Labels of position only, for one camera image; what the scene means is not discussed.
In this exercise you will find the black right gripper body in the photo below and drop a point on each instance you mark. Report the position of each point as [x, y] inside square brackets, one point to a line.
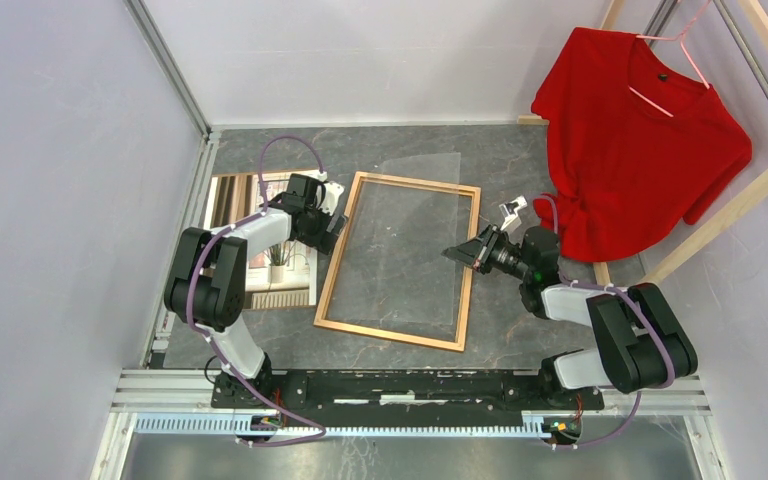
[505, 258]

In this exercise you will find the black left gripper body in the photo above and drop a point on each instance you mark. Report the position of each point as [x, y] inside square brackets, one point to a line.
[319, 223]

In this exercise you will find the plant window photo print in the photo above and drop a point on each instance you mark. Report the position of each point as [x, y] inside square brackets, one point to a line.
[283, 276]

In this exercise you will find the clear acrylic sheet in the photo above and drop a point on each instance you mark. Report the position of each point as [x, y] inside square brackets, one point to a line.
[393, 275]

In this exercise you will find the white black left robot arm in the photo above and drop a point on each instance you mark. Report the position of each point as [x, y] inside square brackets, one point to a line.
[206, 283]

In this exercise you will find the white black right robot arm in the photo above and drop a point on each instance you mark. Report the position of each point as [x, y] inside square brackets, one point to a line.
[639, 341]

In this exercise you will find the red t-shirt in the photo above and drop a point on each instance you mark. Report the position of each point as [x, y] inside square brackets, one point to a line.
[634, 148]

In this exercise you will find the wooden clothes rack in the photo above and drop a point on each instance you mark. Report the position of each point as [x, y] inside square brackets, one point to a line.
[704, 50]

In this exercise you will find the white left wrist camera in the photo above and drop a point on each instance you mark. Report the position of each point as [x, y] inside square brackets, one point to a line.
[330, 194]

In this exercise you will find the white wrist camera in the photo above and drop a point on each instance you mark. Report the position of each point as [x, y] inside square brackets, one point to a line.
[330, 194]
[511, 213]

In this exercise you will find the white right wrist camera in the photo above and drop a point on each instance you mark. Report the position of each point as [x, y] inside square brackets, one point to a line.
[511, 213]

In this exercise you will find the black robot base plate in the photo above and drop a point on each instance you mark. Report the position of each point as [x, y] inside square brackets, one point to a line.
[402, 398]

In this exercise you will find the aluminium rail frame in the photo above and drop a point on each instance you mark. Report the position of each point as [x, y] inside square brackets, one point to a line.
[178, 401]

